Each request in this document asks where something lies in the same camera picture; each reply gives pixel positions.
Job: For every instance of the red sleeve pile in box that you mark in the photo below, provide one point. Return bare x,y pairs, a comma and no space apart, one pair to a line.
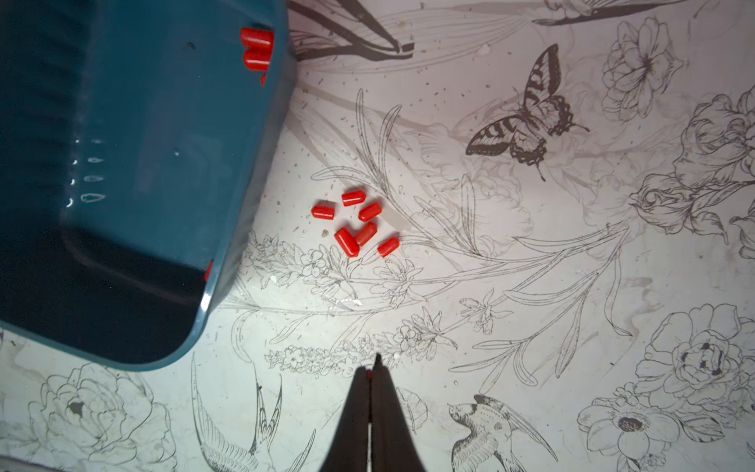
259,45

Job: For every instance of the teal storage box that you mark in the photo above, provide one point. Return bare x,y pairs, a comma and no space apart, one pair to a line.
135,145

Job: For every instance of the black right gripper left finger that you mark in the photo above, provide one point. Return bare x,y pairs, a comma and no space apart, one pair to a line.
349,448

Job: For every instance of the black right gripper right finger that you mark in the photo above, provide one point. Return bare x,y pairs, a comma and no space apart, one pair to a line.
392,448

